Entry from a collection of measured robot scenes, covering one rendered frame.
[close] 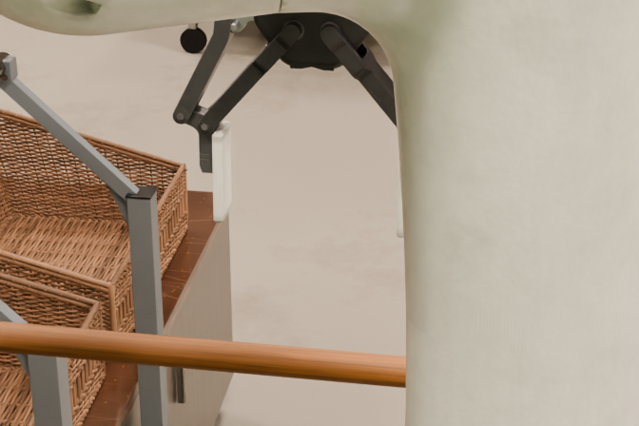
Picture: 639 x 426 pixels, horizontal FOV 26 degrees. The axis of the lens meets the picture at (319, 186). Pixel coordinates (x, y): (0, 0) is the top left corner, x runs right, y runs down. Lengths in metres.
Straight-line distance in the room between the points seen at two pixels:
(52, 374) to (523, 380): 1.39
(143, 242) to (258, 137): 2.73
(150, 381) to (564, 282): 1.95
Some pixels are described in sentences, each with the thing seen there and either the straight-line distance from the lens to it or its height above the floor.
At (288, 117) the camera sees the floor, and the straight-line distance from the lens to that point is 5.17.
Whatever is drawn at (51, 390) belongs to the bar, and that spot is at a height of 0.89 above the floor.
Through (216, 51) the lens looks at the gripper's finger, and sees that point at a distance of 0.98.
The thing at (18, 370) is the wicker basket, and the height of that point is 0.59.
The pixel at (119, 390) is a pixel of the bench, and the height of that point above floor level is 0.58.
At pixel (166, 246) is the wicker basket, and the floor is 0.62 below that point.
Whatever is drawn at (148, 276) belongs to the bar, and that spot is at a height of 0.81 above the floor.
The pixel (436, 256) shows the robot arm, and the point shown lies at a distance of 0.52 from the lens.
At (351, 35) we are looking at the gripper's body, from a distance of 0.96.
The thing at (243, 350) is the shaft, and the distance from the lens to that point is 1.33.
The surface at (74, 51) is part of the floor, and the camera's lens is 5.98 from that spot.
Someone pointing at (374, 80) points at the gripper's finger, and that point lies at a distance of 0.97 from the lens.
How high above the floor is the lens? 1.89
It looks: 24 degrees down
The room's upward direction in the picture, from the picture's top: straight up
